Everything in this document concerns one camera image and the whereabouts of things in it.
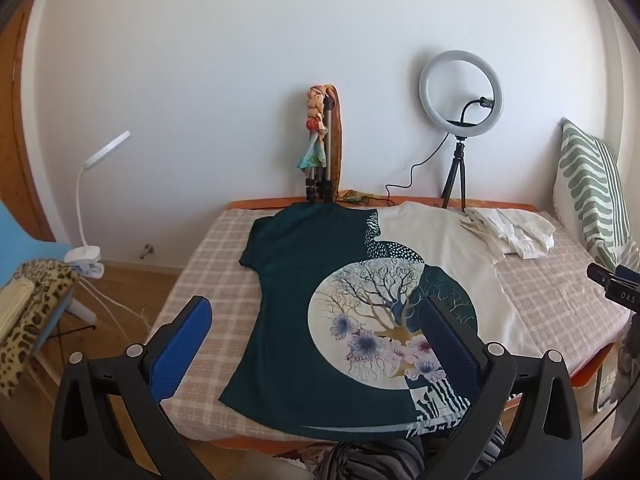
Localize table with checkered cloth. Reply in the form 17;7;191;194
150;205;633;443

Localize person's striped grey clothing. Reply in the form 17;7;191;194
300;435;506;480

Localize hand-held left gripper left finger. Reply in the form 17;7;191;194
49;296;216;480

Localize green and cream printed t-shirt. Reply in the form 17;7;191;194
218;203;541;442

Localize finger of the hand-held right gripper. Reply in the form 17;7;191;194
586;262;640;286
602;280;640;311

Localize white ring light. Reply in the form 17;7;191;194
419;50;504;137

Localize black cable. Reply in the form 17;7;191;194
384;130;453;207

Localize orange patterned scarf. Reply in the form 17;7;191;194
325;85;372;206

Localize beige folded cloth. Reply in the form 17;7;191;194
0;282;38;346

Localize light blue chair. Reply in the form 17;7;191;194
0;200;98;333

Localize green striped pillow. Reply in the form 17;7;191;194
552;119;640;271

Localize white lamp cable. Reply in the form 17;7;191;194
75;280;151;322

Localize leopard print cloth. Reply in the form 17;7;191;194
0;259;81;398

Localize folded silver tripod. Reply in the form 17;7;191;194
305;95;335;205

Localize white folded clothes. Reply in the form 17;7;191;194
459;208;557;263

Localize knotted pastel scarf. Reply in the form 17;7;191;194
297;86;331;171

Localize wooden door frame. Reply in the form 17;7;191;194
12;0;57;242

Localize small black tripod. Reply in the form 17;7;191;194
440;141;470;211

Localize white clip desk lamp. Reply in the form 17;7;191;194
64;131;132;280

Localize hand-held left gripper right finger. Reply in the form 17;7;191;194
422;294;586;480

